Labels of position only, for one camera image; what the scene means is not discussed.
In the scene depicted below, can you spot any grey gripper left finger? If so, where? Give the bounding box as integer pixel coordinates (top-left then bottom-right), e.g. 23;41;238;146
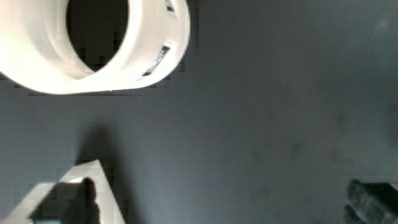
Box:
0;160;126;224

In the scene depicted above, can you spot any white lamp shade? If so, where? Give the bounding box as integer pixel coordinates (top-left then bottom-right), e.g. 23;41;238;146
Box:
0;0;190;95

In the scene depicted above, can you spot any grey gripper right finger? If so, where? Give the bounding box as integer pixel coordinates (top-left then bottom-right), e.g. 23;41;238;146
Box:
343;180;398;224

